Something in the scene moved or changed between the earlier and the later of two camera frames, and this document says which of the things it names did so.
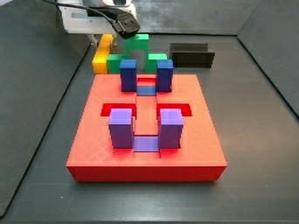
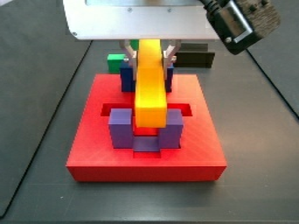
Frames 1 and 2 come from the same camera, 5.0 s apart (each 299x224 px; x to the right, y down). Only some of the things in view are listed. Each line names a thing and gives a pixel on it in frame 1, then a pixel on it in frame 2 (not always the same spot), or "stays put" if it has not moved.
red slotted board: [97, 162] stays put
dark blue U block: [129, 77] stays put
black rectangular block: [191, 55] stays put
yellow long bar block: [99, 61] → [151, 85]
